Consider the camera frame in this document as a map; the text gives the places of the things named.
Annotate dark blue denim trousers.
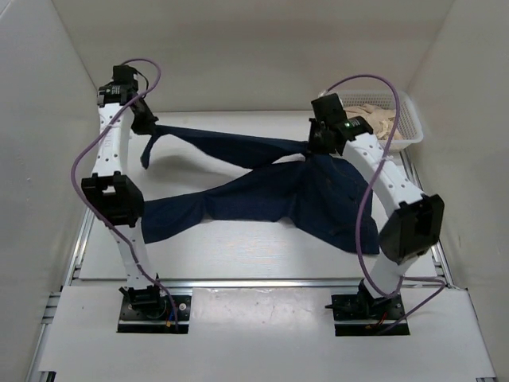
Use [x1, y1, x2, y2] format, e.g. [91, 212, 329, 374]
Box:
[140, 126, 379, 255]

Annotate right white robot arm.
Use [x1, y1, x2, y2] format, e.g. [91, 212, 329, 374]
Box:
[309, 94, 445, 318]

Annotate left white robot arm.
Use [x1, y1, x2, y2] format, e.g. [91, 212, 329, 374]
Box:
[81, 64, 167, 318]

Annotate beige trousers in basket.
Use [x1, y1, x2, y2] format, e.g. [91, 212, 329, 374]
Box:
[345, 103, 395, 141]

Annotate white plastic mesh basket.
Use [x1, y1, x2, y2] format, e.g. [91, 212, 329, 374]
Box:
[337, 90, 423, 152]

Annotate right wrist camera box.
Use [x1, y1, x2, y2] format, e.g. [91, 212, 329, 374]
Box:
[311, 93, 348, 127]

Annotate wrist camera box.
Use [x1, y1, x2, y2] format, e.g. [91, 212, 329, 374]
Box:
[311, 93, 348, 127]
[112, 64, 138, 84]

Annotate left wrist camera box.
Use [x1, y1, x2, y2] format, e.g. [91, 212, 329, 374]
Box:
[112, 64, 138, 84]

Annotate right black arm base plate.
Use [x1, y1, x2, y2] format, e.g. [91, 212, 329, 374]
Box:
[324, 293, 410, 337]

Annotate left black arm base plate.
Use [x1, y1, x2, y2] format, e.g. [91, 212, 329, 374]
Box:
[117, 294, 192, 334]

